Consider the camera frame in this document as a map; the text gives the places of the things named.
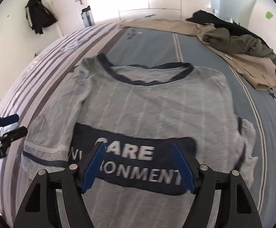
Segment olive green garment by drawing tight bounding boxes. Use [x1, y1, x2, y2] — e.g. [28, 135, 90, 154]
[202, 28, 276, 65]

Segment beige trousers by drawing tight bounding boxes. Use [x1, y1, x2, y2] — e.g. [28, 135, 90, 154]
[119, 20, 276, 91]

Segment black garment on bed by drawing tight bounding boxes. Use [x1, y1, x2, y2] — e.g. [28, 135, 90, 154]
[185, 10, 269, 47]

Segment striped blue bed sheet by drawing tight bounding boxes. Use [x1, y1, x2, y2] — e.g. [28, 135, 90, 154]
[0, 23, 276, 227]

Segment grey striped t-shirt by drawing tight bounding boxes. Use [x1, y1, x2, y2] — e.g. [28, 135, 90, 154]
[21, 55, 257, 227]

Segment white door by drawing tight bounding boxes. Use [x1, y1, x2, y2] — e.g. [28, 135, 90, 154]
[48, 0, 86, 35]

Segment black jacket on wall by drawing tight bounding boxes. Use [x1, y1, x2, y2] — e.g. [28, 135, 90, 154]
[25, 0, 57, 35]

